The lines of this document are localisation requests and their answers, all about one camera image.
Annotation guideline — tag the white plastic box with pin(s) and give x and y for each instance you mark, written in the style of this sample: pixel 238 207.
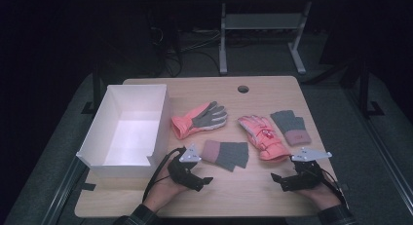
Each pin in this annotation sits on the white plastic box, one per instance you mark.
pixel 130 134

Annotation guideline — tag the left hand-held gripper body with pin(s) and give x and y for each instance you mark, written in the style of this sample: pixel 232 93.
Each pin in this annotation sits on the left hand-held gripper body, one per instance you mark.
pixel 181 171

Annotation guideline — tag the person's right hand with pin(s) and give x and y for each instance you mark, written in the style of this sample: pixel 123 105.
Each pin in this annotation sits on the person's right hand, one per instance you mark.
pixel 324 195

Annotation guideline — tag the pink ski glove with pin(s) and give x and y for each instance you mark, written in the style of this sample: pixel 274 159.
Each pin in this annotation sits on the pink ski glove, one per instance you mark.
pixel 264 137

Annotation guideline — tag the orange glove with grey palm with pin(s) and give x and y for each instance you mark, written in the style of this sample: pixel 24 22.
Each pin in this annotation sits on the orange glove with grey palm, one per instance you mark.
pixel 188 122

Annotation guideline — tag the white metal desk frame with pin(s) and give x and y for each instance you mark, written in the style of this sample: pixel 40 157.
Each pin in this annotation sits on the white metal desk frame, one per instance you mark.
pixel 259 22

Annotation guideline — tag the grey metal floor rail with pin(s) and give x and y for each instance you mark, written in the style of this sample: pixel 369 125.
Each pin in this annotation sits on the grey metal floor rail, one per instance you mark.
pixel 386 157
pixel 61 192

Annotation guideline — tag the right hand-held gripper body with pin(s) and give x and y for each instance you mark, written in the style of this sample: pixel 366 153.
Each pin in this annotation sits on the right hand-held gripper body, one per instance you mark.
pixel 307 178

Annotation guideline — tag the person's left hand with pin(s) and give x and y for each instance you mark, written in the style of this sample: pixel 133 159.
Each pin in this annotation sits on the person's left hand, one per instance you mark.
pixel 162 192

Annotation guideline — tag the grey and pink knit glove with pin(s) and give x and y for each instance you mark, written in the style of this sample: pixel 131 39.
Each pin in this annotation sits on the grey and pink knit glove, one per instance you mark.
pixel 290 126
pixel 227 153

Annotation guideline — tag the black metal stand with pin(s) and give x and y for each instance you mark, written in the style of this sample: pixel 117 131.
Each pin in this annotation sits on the black metal stand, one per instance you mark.
pixel 365 95

